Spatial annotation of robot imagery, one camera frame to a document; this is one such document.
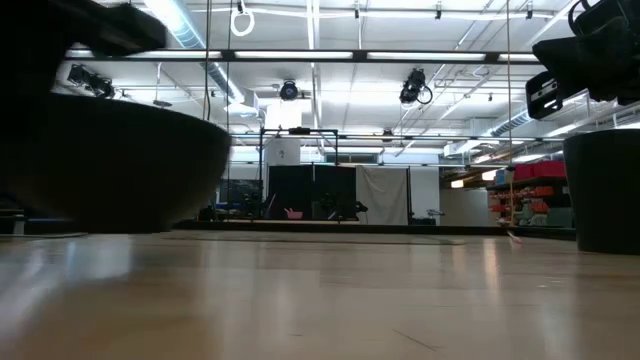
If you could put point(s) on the large black bowl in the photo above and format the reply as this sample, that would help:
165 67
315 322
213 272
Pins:
110 165

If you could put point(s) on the tall black cup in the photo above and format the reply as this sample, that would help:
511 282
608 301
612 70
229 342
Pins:
607 195

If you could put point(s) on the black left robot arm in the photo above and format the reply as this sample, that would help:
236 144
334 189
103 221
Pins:
30 45

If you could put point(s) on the red storage bins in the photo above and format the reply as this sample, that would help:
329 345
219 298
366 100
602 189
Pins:
540 170

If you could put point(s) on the storage shelf with orange bins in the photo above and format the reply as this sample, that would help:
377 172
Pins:
530 202

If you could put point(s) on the pink basket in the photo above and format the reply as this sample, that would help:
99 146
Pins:
294 214

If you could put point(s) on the black table edge strip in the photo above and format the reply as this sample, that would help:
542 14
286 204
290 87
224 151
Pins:
350 227

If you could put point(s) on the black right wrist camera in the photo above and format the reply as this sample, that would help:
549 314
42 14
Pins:
542 97

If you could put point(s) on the silver ventilation duct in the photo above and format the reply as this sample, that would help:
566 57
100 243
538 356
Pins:
200 45

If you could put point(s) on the round black hanging camera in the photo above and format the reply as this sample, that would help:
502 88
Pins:
288 91

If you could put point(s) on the black metal frame stand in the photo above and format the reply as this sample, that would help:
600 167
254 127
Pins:
261 170

